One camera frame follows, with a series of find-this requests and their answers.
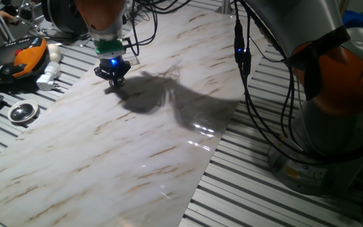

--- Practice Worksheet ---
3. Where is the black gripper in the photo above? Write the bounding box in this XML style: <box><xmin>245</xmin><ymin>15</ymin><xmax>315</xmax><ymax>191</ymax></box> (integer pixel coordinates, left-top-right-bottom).
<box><xmin>93</xmin><ymin>55</ymin><xmax>132</xmax><ymax>88</ymax></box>

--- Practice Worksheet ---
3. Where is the white egg shaped object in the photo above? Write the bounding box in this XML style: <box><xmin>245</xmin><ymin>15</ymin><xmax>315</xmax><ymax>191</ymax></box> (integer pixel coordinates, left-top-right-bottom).
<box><xmin>47</xmin><ymin>43</ymin><xmax>62</xmax><ymax>63</ymax></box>

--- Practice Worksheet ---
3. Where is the white power adapter plug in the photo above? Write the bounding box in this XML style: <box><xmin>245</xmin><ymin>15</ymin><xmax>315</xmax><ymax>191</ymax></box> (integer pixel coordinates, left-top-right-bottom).
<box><xmin>35</xmin><ymin>61</ymin><xmax>62</xmax><ymax>91</ymax></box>

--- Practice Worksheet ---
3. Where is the marble pattern sheet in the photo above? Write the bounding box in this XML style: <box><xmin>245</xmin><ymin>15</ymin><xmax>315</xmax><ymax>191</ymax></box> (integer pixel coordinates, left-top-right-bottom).
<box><xmin>0</xmin><ymin>3</ymin><xmax>264</xmax><ymax>227</ymax></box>

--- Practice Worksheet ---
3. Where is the orange black teach pendant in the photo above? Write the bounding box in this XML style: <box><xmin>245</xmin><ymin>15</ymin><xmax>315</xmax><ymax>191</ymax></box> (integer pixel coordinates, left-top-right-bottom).
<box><xmin>0</xmin><ymin>36</ymin><xmax>49</xmax><ymax>86</ymax></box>

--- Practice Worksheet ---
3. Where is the blue bag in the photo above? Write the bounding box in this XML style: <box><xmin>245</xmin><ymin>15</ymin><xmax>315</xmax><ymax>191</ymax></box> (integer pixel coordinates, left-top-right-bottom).
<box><xmin>342</xmin><ymin>9</ymin><xmax>363</xmax><ymax>34</ymax></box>

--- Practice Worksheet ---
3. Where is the white wire mesh basket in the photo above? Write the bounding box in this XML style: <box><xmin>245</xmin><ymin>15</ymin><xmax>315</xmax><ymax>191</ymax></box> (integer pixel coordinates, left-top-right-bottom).
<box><xmin>123</xmin><ymin>52</ymin><xmax>141</xmax><ymax>66</ymax></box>

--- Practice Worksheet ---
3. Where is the green gripper mount adapter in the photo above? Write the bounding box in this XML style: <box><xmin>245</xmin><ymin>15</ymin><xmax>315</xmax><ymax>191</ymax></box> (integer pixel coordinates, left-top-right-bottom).
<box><xmin>93</xmin><ymin>38</ymin><xmax>127</xmax><ymax>59</ymax></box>

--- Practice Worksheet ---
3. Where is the short aluminium post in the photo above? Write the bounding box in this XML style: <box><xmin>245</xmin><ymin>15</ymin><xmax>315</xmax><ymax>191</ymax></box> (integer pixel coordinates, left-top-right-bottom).
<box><xmin>215</xmin><ymin>0</ymin><xmax>236</xmax><ymax>15</ymax></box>

